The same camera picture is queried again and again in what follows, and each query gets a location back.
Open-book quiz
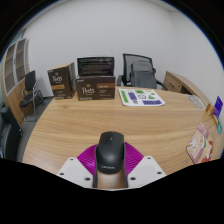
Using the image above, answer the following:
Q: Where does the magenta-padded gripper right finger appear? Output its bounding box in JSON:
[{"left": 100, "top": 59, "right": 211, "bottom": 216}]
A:
[{"left": 123, "top": 141, "right": 167, "bottom": 189}]

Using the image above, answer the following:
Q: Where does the purple standing sign card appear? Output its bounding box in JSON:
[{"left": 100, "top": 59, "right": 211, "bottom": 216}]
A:
[{"left": 213, "top": 95, "right": 224, "bottom": 120}]

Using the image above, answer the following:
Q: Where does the open-lid brown coffee box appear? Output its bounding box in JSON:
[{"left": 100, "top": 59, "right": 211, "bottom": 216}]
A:
[{"left": 75, "top": 55, "right": 117, "bottom": 102}]

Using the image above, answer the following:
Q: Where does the small orange box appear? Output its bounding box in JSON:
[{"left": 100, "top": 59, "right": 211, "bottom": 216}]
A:
[{"left": 205, "top": 103, "right": 216, "bottom": 117}]

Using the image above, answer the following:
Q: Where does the white sticker sheet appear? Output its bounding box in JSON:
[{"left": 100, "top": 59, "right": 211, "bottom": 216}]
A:
[{"left": 118, "top": 87, "right": 166, "bottom": 108}]

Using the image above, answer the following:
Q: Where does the grey backpack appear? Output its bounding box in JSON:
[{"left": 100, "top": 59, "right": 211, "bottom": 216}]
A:
[{"left": 129, "top": 60, "right": 158, "bottom": 90}]

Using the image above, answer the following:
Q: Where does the wooden shelf unit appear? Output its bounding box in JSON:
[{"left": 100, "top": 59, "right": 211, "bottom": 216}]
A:
[{"left": 0, "top": 37, "right": 31, "bottom": 124}]

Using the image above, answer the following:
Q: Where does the round grey disc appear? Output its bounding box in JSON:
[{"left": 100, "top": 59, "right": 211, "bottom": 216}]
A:
[{"left": 187, "top": 94, "right": 204, "bottom": 110}]

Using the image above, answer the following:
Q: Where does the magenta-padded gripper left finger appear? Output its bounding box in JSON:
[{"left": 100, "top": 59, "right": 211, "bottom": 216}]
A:
[{"left": 56, "top": 143, "right": 101, "bottom": 189}]

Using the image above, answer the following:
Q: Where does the black visitor chair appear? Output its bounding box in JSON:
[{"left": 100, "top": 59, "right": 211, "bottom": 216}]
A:
[{"left": 19, "top": 69, "right": 45, "bottom": 121}]

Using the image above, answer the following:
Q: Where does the black computer mouse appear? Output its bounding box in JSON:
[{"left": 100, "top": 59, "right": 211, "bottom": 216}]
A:
[{"left": 94, "top": 131, "right": 126, "bottom": 174}]

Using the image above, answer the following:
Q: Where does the closed brown coffee box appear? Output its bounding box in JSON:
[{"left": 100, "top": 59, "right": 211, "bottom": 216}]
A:
[{"left": 47, "top": 61, "right": 77, "bottom": 100}]

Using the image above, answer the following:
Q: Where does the wooden side desk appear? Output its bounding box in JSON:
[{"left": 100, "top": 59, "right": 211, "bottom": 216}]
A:
[{"left": 163, "top": 70, "right": 208, "bottom": 101}]

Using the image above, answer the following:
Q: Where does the black mesh office chair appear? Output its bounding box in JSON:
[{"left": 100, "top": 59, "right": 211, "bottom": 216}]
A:
[{"left": 116, "top": 53, "right": 168, "bottom": 91}]

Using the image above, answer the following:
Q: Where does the black leather chair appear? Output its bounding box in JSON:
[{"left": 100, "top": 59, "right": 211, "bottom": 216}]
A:
[{"left": 0, "top": 105, "right": 24, "bottom": 158}]

